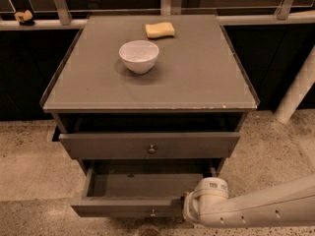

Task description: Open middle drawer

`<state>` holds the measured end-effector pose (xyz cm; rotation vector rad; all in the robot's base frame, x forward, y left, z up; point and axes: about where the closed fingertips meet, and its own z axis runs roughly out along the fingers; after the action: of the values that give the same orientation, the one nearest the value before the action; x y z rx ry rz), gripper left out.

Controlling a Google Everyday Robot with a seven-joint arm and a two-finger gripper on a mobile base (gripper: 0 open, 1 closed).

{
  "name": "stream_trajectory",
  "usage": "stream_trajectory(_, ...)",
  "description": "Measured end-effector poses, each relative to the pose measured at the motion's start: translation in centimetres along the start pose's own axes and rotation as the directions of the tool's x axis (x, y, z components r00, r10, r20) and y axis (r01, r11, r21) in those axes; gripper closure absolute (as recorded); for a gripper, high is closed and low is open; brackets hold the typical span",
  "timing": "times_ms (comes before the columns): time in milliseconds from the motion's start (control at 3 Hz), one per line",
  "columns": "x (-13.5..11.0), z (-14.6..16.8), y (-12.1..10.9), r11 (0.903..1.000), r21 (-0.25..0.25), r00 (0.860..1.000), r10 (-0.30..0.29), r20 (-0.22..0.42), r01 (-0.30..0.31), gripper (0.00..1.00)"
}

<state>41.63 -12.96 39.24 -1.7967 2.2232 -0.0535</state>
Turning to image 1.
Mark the white bowl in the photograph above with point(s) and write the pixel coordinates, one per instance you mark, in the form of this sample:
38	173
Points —
139	56

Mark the white diagonal pole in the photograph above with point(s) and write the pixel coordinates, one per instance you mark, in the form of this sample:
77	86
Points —
301	85

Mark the metal window railing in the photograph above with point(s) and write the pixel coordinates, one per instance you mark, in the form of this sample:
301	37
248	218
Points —
72	14

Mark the grey drawer cabinet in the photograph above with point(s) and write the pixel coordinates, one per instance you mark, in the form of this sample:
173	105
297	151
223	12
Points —
196	85

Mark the grey top drawer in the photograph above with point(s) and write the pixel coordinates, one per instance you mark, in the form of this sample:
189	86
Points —
149	145

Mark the yellow sponge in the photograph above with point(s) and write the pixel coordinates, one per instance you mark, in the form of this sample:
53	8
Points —
159	30

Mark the grey drawer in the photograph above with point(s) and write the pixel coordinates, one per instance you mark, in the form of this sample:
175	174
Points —
149	145
140	188

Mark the small yellow object on ledge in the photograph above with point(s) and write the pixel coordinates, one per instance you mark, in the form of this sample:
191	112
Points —
24	18

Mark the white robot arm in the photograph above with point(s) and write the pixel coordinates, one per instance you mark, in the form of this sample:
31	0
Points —
288	204

